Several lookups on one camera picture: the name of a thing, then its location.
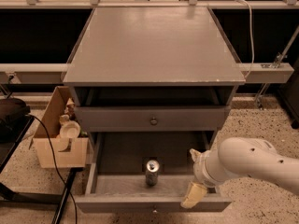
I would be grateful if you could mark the grey wooden drawer cabinet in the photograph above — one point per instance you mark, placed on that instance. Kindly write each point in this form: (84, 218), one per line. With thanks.
(152, 56)

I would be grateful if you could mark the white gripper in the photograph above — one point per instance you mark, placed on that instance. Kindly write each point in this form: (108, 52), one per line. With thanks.
(199, 169)

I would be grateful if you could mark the grey closed upper drawer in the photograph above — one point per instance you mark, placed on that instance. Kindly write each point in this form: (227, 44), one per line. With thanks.
(137, 118)

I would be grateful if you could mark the cardboard box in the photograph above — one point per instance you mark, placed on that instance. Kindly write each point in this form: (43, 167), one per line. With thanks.
(68, 153)

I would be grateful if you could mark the grey open middle drawer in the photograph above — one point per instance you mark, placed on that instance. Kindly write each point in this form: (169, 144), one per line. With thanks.
(117, 178)

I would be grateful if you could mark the white plastic cup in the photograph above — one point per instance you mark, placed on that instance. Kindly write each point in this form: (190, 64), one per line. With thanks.
(70, 130)

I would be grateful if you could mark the silver redbull can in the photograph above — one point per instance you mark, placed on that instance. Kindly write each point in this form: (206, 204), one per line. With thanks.
(152, 170)

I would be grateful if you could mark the round drawer knob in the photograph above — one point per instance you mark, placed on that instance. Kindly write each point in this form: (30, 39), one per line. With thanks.
(153, 121)

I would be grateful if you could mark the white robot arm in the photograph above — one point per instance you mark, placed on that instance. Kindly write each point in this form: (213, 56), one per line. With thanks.
(237, 157)

